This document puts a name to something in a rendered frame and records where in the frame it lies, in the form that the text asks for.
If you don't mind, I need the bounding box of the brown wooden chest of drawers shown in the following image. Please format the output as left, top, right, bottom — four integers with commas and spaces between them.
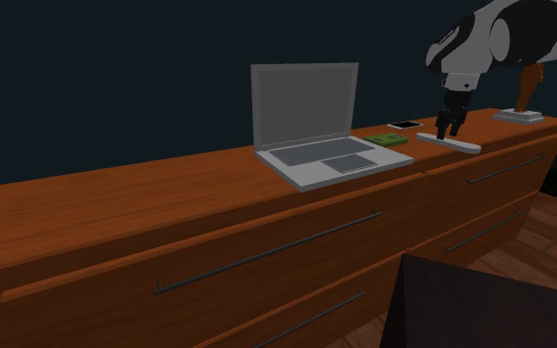
0, 107, 557, 348

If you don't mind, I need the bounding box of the white remote control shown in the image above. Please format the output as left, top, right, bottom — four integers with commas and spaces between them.
416, 131, 482, 155

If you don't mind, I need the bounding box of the brown figure on white base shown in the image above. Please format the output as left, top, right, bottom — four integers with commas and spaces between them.
492, 62, 546, 126

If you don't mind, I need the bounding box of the green flat box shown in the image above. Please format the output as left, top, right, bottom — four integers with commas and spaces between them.
363, 132, 410, 148

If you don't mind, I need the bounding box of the black phone with white frame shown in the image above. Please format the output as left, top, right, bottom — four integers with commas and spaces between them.
386, 120, 424, 131

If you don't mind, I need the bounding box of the grey open laptop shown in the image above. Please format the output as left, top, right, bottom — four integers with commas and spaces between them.
250, 61, 416, 193

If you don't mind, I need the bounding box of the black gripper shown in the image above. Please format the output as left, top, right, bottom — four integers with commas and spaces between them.
434, 87, 472, 142

